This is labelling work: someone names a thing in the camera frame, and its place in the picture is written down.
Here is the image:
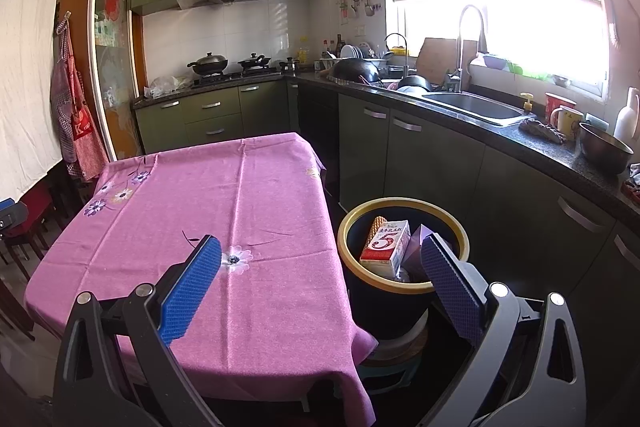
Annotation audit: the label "round stool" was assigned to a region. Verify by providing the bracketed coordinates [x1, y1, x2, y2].
[357, 307, 431, 395]

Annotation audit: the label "white and red carton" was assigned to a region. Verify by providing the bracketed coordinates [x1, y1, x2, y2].
[359, 219, 412, 279]

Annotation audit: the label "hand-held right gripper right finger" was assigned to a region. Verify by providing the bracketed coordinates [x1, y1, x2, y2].
[421, 232, 587, 427]

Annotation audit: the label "dish rack with plates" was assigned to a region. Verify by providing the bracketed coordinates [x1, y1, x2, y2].
[340, 42, 396, 62]

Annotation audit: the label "steel sink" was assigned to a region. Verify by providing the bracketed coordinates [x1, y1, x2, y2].
[421, 89, 536, 128]

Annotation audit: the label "large black wok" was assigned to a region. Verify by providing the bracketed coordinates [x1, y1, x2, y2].
[327, 58, 382, 85]

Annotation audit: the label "thin gooseneck faucet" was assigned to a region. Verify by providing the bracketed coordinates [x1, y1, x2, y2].
[384, 33, 411, 78]

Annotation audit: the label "black lidded wok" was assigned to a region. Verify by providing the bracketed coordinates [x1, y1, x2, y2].
[187, 52, 229, 76]

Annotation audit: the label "white bottle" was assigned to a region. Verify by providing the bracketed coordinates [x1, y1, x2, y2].
[614, 87, 640, 142]

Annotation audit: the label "dark stone countertop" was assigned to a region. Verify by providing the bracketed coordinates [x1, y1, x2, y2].
[132, 69, 640, 218]

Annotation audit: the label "red checkered apron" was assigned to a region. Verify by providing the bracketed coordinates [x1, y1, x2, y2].
[62, 19, 108, 182]

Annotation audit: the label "black pot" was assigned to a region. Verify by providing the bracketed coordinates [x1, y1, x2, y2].
[397, 75, 432, 94]

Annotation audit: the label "gas stove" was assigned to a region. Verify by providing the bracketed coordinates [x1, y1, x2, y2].
[192, 67, 281, 85]

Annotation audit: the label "steel mixing bowl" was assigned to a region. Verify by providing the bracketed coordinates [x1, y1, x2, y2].
[579, 122, 635, 175]

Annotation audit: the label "clear plastic bags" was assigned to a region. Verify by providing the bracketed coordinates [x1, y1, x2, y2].
[144, 76, 193, 99]

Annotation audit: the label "white cloth curtain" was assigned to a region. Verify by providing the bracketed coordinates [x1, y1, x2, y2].
[0, 0, 71, 202]

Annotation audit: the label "purple plastic bowl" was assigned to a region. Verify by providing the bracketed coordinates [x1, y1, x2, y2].
[470, 53, 511, 70]

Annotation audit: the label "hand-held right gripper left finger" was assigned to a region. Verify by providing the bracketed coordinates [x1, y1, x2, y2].
[52, 234, 223, 427]

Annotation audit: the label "frosted glass sliding door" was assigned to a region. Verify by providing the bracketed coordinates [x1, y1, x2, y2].
[90, 0, 146, 162]

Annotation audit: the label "grey cardboard box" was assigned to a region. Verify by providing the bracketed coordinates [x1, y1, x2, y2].
[402, 224, 441, 283]

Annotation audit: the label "pink floral tablecloth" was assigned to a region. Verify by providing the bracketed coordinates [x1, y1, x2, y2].
[24, 132, 378, 427]

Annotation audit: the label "steel kitchen faucet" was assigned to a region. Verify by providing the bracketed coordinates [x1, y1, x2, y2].
[445, 4, 487, 94]

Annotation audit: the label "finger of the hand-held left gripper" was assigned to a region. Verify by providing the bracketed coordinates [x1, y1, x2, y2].
[0, 198, 29, 240]

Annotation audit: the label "brown cutting board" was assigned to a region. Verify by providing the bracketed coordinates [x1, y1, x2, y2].
[416, 38, 478, 86]

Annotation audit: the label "yellow-rimmed trash bin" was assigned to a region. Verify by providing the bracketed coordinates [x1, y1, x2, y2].
[337, 197, 470, 340]

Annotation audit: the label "red cushioned wooden chair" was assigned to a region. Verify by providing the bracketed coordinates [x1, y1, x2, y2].
[2, 182, 66, 265]

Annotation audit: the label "yellow mug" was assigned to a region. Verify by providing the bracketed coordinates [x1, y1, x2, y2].
[550, 105, 585, 138]

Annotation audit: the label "black lidded frying pan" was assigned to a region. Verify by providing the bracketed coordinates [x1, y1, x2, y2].
[237, 53, 272, 70]

